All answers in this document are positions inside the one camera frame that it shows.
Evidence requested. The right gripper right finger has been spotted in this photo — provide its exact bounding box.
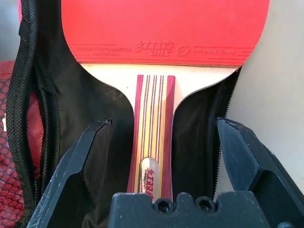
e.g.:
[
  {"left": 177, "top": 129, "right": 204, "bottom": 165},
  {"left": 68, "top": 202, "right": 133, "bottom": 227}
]
[{"left": 216, "top": 117, "right": 304, "bottom": 228}]

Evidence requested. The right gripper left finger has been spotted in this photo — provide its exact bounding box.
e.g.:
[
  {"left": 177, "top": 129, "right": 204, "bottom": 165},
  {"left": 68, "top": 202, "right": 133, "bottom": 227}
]
[{"left": 26, "top": 118, "right": 114, "bottom": 228}]

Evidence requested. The black and red paddle case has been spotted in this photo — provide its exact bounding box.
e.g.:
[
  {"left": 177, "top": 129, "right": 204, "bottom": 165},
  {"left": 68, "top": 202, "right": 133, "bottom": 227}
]
[{"left": 0, "top": 0, "right": 244, "bottom": 228}]

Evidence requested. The red ping-pong paddle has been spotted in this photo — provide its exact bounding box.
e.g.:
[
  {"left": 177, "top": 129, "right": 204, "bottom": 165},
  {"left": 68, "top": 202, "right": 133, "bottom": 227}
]
[{"left": 60, "top": 0, "right": 271, "bottom": 203}]

